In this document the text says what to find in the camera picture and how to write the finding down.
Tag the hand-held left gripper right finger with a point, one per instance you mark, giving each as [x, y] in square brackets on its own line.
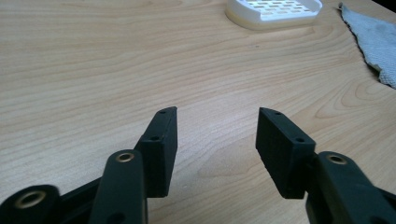
[281, 155]

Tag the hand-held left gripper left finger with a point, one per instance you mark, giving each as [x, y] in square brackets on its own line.
[159, 155]

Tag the white slotted soap dish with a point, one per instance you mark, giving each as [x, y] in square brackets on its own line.
[274, 12]

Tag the grey cloth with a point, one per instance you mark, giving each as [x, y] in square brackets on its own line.
[375, 43]

